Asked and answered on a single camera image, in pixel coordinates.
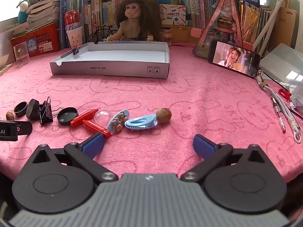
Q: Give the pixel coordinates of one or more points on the white colourful printed box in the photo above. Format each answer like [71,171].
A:
[172,14]

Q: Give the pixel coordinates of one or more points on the clear plastic dome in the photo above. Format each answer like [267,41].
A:
[103,117]

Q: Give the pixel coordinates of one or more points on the black cylindrical cap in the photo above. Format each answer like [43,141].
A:
[33,110]

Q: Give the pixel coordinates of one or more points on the small black binder clip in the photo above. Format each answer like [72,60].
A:
[76,51]

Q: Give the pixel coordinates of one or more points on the small brown walnut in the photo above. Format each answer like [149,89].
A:
[10,115]

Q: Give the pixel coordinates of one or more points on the pink triangular dollhouse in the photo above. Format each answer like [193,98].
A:
[222,28]

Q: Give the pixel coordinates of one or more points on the large black binder clip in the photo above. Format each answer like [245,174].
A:
[46,116]

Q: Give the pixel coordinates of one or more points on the brown-haired doll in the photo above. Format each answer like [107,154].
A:
[132,26]

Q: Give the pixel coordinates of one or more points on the small glass jar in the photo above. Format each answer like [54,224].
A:
[166,36]

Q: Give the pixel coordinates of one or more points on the black shallow round cap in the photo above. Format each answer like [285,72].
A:
[17,113]

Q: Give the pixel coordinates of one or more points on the black smartphone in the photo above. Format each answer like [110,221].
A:
[234,58]

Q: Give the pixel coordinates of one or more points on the translucent plastic box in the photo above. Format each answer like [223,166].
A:
[281,61]

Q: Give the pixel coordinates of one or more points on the stack of magazines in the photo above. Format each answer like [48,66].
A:
[42,11]

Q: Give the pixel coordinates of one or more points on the light blue hair clip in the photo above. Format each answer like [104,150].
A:
[139,123]

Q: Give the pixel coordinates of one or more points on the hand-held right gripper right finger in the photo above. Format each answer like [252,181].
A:
[204,146]

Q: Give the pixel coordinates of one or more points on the wooden drawer box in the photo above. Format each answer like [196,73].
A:
[182,34]

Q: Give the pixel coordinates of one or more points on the red plastic crate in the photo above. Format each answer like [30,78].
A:
[42,40]

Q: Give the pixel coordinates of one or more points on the white plastic pipe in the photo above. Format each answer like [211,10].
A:
[269,21]

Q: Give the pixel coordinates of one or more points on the black miniature bicycle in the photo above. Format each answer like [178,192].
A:
[96,33]

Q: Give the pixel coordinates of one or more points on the large brown walnut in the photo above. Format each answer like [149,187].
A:
[163,115]

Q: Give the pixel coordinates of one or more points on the white paper cup cat print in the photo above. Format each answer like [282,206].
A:
[74,39]

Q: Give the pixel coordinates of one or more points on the black round lid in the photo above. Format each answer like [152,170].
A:
[67,116]

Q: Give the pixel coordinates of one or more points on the red beer can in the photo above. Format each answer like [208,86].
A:
[72,19]

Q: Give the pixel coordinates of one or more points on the white cardboard box tray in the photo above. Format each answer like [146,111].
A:
[118,56]

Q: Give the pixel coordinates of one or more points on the clear acrylic stand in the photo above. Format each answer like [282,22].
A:
[22,56]

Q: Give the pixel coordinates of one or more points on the clear pen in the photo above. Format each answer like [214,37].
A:
[278,114]

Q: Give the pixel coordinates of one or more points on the small figurine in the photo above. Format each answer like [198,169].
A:
[118,120]

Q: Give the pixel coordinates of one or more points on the red scissors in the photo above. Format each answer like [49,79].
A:
[285,94]

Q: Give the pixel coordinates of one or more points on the pink bunny print towel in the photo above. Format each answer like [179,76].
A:
[189,94]

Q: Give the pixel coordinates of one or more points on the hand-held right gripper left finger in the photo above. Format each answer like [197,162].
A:
[92,144]

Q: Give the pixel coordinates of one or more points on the brown cardboard box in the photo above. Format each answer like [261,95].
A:
[285,28]

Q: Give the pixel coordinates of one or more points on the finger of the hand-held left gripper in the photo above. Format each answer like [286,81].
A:
[8,131]
[24,128]

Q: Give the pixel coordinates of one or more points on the blue and white plush toy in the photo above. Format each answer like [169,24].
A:
[23,11]

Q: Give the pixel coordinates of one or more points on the red plastic clip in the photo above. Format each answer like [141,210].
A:
[94,126]
[82,118]

